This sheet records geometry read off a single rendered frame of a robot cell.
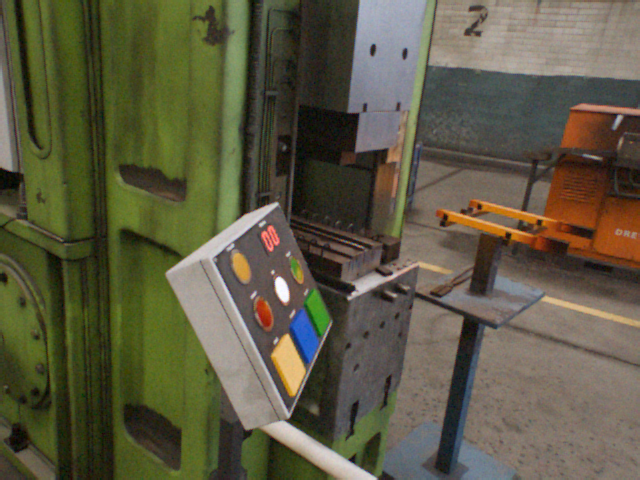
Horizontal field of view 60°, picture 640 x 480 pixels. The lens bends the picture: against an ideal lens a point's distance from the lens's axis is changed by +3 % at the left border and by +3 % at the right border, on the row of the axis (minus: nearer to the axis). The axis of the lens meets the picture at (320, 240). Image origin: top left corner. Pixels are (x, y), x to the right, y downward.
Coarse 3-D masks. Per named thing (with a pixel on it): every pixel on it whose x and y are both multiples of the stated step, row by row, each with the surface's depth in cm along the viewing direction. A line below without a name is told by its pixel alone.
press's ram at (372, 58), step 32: (320, 0) 122; (352, 0) 117; (384, 0) 123; (416, 0) 134; (320, 32) 124; (352, 32) 119; (384, 32) 127; (416, 32) 138; (320, 64) 126; (352, 64) 121; (384, 64) 130; (416, 64) 142; (320, 96) 127; (352, 96) 123; (384, 96) 134
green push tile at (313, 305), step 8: (312, 296) 106; (304, 304) 102; (312, 304) 104; (320, 304) 108; (312, 312) 103; (320, 312) 107; (312, 320) 103; (320, 320) 105; (328, 320) 109; (320, 328) 104; (320, 336) 104
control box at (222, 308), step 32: (256, 224) 95; (192, 256) 84; (224, 256) 81; (256, 256) 91; (288, 256) 104; (192, 288) 79; (224, 288) 78; (256, 288) 87; (288, 288) 98; (192, 320) 81; (224, 320) 80; (256, 320) 83; (288, 320) 94; (224, 352) 81; (256, 352) 80; (224, 384) 83; (256, 384) 82; (256, 416) 84; (288, 416) 83
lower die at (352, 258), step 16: (320, 224) 167; (320, 240) 153; (336, 240) 152; (368, 240) 156; (304, 256) 148; (336, 256) 145; (352, 256) 143; (368, 256) 150; (336, 272) 142; (352, 272) 146; (368, 272) 153
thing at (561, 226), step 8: (472, 200) 195; (488, 208) 191; (496, 208) 189; (504, 208) 188; (512, 216) 185; (520, 216) 184; (528, 216) 182; (536, 216) 181; (544, 224) 179; (552, 224) 177; (560, 224) 175; (568, 224) 174; (576, 224) 174; (568, 232) 174; (576, 232) 173; (584, 232) 172; (592, 232) 170
